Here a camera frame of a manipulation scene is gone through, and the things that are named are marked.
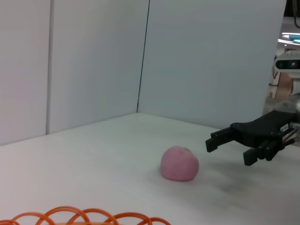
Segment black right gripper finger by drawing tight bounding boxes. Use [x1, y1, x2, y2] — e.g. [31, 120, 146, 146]
[205, 127, 234, 153]
[242, 137, 286, 167]

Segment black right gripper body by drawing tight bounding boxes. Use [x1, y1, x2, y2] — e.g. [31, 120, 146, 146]
[230, 110, 300, 149]

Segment pink toy peach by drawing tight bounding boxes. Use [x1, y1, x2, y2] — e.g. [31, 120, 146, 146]
[160, 145, 200, 181]

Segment orange woven plastic basket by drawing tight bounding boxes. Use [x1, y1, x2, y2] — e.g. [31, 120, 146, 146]
[0, 205, 171, 225]

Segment brown background furniture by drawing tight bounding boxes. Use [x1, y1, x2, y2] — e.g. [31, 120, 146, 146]
[267, 69, 294, 100]

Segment coloured right gripper wires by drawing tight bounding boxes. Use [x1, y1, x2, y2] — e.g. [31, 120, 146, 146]
[280, 121, 300, 148]

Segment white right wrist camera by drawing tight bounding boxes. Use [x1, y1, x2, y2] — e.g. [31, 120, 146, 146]
[273, 50, 300, 71]

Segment teal ring ceiling lamp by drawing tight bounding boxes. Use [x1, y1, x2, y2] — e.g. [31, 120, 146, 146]
[278, 31, 300, 45]

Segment grey hanging cable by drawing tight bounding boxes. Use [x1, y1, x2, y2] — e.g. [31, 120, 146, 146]
[291, 0, 298, 26]

